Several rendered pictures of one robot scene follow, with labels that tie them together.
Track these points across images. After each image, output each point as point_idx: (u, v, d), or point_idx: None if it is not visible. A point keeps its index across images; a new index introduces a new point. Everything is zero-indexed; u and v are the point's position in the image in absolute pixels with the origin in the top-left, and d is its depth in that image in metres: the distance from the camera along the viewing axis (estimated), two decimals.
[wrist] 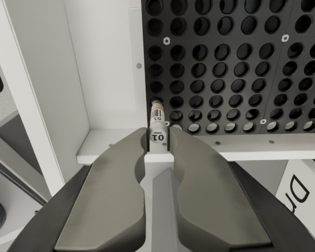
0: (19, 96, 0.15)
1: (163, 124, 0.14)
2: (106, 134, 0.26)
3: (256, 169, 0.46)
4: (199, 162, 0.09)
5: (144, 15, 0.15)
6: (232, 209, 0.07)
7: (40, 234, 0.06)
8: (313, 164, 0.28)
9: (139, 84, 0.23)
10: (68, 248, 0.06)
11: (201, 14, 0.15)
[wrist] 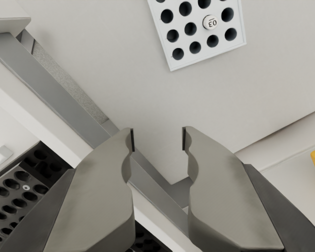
0: None
1: None
2: None
3: None
4: (213, 162, 0.09)
5: None
6: (245, 211, 0.07)
7: (25, 242, 0.06)
8: None
9: None
10: None
11: (12, 227, 0.19)
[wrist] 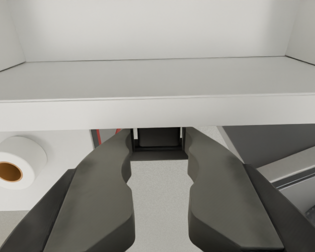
0: (222, 116, 0.10)
1: None
2: (305, 25, 0.15)
3: None
4: (213, 162, 0.09)
5: None
6: (245, 211, 0.07)
7: (25, 242, 0.06)
8: None
9: None
10: None
11: None
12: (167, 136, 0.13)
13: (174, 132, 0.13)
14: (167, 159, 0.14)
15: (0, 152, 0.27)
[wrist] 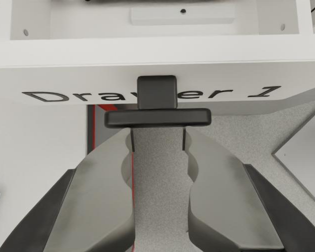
0: (210, 53, 0.12)
1: None
2: None
3: None
4: (213, 162, 0.09)
5: None
6: (245, 211, 0.07)
7: (25, 242, 0.06)
8: None
9: (202, 12, 0.21)
10: None
11: None
12: (165, 96, 0.14)
13: (171, 92, 0.14)
14: (166, 122, 0.13)
15: None
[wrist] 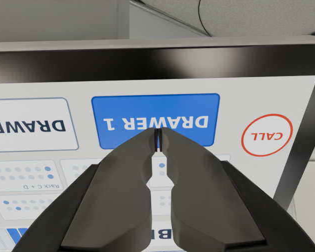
0: None
1: None
2: None
3: None
4: (192, 162, 0.09)
5: None
6: (226, 208, 0.07)
7: (47, 230, 0.07)
8: None
9: None
10: (74, 246, 0.06)
11: None
12: None
13: None
14: None
15: None
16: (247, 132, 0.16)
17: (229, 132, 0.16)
